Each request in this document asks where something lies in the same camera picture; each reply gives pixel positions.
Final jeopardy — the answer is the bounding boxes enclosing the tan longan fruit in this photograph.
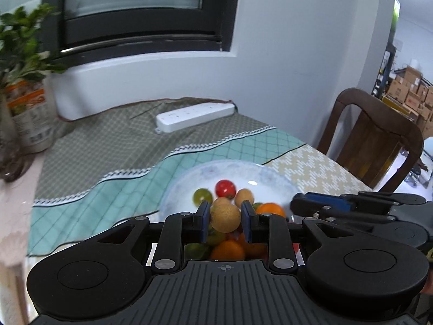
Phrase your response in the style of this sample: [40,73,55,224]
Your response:
[210,204,241,233]

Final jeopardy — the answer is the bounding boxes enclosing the person's right hand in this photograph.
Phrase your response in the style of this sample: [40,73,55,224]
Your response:
[421,249,433,296]

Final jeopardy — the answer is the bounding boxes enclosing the orange front left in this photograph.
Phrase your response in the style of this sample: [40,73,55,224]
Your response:
[255,203,287,218]

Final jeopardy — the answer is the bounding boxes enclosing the orange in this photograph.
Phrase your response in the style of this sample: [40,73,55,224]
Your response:
[255,203,287,218]
[210,240,246,261]

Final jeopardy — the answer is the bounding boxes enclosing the green tomato back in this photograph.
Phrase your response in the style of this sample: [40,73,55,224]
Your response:
[192,188,214,207]

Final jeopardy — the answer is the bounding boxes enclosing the white floral ceramic plate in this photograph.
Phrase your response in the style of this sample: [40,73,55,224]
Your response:
[150,160,300,222]

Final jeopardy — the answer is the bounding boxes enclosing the tan longan right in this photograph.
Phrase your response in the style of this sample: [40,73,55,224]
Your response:
[234,188,255,208]

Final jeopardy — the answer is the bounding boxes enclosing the orange front centre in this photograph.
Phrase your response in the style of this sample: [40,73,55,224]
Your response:
[210,240,246,261]

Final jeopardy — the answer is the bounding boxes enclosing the red cherry tomato back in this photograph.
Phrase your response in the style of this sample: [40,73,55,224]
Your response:
[215,180,236,200]

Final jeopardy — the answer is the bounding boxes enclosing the wooden chair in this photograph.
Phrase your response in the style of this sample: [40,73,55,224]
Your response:
[317,87,424,193]

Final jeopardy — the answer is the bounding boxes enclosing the patterned tablecloth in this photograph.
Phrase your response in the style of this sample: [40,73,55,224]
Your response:
[27,97,366,256]

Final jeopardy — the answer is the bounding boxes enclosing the white power strip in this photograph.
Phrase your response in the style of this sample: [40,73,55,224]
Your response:
[156,102,236,133]

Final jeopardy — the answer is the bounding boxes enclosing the stacked cardboard boxes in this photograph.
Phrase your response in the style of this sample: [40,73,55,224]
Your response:
[382,66,432,139]

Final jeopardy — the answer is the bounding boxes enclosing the printed paper food bag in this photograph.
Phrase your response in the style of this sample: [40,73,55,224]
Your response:
[4,80,55,154]

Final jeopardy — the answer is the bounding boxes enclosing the dark framed window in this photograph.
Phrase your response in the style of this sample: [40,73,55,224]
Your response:
[42,0,238,67]

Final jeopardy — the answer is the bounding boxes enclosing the leafy plant in glass vase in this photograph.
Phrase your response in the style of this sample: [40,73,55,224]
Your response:
[1,3,67,182]

